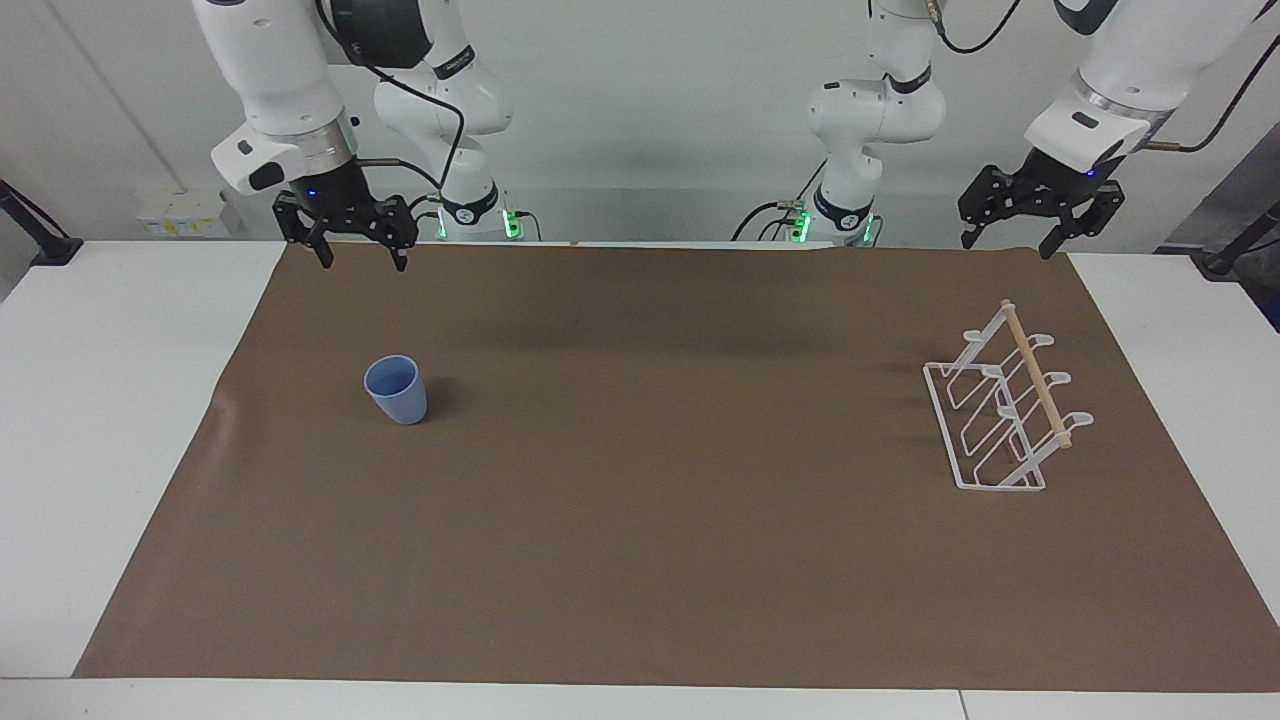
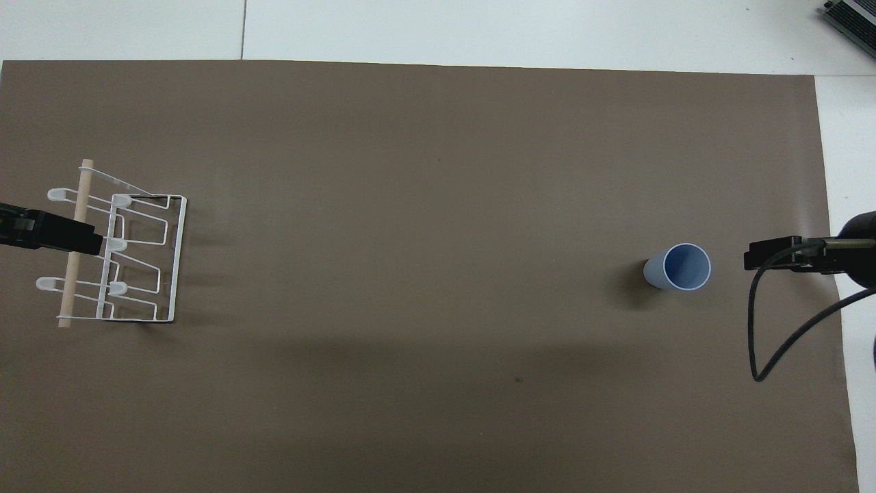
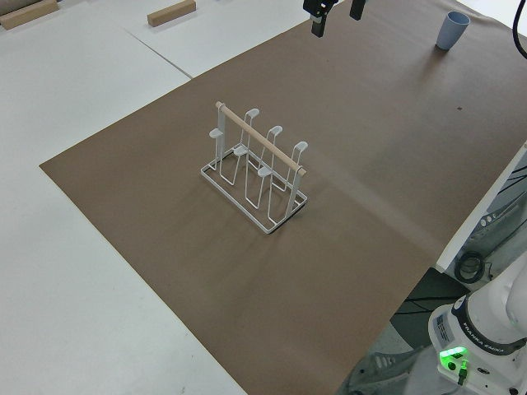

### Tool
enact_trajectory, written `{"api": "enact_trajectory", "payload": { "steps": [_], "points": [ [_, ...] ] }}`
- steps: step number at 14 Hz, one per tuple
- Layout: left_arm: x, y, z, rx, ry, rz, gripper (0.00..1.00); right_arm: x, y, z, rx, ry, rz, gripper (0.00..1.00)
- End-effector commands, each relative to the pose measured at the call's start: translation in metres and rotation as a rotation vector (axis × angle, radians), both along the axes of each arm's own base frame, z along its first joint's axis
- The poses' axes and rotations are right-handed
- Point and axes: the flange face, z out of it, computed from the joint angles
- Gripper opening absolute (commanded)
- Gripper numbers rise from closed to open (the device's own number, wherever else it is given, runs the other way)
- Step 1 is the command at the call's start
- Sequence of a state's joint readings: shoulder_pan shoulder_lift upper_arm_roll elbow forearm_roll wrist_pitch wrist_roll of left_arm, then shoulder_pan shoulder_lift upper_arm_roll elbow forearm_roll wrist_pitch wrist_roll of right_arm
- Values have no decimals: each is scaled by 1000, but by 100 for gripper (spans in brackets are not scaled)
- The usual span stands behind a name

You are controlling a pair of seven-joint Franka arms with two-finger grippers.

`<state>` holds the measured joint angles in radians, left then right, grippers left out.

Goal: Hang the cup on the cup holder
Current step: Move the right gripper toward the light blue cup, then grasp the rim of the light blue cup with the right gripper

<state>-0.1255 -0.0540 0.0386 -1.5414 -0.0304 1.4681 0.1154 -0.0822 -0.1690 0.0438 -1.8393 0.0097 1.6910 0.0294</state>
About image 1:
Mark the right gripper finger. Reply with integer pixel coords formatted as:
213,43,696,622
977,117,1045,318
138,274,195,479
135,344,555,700
272,191,336,270
345,194,420,273

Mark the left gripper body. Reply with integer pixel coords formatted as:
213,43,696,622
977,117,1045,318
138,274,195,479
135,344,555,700
1020,148,1113,214

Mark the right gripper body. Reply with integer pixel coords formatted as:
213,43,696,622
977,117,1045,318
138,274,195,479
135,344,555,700
288,160,377,234

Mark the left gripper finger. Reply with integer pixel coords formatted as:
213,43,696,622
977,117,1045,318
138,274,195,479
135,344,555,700
1039,187,1124,262
957,165,1042,250

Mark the blue plastic cup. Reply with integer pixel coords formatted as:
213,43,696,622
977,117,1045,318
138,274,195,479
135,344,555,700
363,354,429,426

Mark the black stand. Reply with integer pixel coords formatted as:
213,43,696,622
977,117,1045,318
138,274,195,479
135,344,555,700
0,178,84,267
1198,198,1280,278

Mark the black cable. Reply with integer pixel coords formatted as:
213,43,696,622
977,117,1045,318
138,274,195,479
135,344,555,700
730,158,831,242
934,0,1024,55
1146,35,1280,155
316,0,468,201

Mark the white wire cup holder rack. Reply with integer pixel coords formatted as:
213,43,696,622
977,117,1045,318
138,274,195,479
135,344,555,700
922,299,1096,493

